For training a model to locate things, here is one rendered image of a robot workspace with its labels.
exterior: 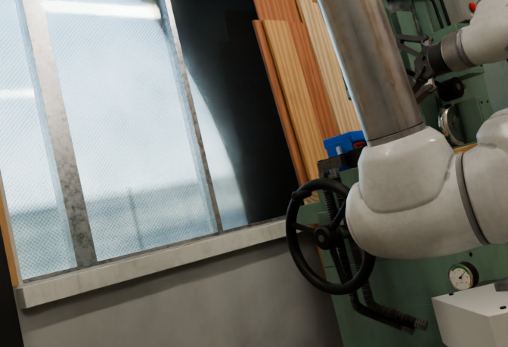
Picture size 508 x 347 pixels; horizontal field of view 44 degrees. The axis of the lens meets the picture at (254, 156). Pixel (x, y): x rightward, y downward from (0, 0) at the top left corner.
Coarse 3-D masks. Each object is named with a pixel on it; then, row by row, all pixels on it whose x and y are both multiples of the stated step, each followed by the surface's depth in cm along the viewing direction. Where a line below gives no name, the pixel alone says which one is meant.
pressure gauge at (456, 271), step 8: (456, 264) 140; (464, 264) 140; (448, 272) 142; (456, 272) 141; (472, 272) 138; (456, 280) 141; (464, 280) 139; (472, 280) 138; (456, 288) 141; (464, 288) 140
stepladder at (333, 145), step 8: (336, 136) 269; (344, 136) 266; (352, 136) 264; (360, 136) 268; (328, 144) 273; (336, 144) 268; (344, 144) 265; (352, 144) 281; (328, 152) 271; (336, 152) 268; (344, 152) 265
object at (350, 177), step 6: (354, 168) 157; (342, 174) 158; (348, 174) 157; (354, 174) 156; (342, 180) 159; (348, 180) 157; (354, 180) 156; (348, 186) 157; (318, 192) 166; (324, 198) 164; (336, 198) 161; (324, 204) 164; (336, 204) 161; (324, 210) 165
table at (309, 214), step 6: (306, 204) 184; (312, 204) 181; (318, 204) 179; (300, 210) 185; (306, 210) 183; (312, 210) 182; (318, 210) 180; (300, 216) 186; (306, 216) 184; (312, 216) 182; (318, 216) 167; (324, 216) 165; (300, 222) 186; (306, 222) 184; (312, 222) 182; (318, 222) 180; (324, 222) 165
